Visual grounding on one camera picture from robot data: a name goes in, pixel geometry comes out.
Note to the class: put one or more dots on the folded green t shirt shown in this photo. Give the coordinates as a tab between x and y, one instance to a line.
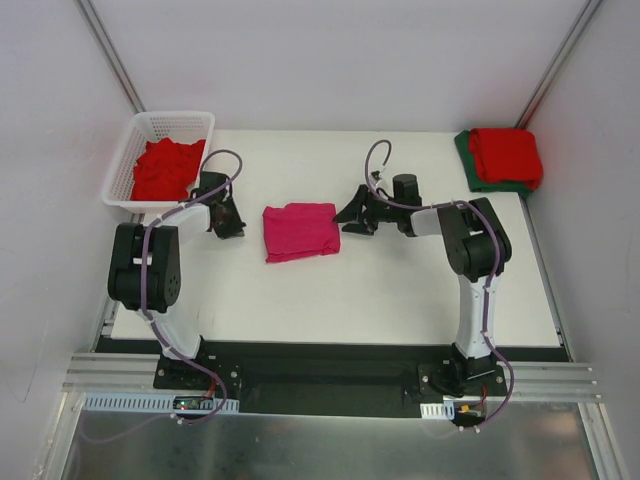
474	182

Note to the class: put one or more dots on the left white slotted cable duct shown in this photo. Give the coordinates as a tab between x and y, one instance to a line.
158	403

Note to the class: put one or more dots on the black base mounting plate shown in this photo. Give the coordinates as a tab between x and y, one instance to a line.
381	381

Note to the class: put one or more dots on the aluminium frame rail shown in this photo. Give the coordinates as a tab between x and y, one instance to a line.
110	372

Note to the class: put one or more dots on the pink t shirt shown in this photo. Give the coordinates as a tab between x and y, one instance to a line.
300	230

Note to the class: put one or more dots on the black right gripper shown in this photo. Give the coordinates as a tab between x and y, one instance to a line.
370	211

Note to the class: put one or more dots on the white plastic laundry basket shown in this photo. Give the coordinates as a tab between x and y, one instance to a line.
185	127

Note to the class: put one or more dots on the folded red t shirt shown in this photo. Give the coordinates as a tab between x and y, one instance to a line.
506	154

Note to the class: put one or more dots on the white slotted cable duct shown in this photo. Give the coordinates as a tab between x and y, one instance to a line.
158	403
438	411

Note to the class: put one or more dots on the crumpled red t shirt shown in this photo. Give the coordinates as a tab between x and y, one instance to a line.
165	170

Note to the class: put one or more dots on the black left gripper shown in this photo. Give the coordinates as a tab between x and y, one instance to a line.
226	215

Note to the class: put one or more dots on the right white slotted cable duct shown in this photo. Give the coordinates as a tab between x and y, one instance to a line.
438	411

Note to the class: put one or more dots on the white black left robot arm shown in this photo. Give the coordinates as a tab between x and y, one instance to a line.
145	267

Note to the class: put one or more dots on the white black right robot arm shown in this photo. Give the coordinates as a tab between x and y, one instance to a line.
477	249

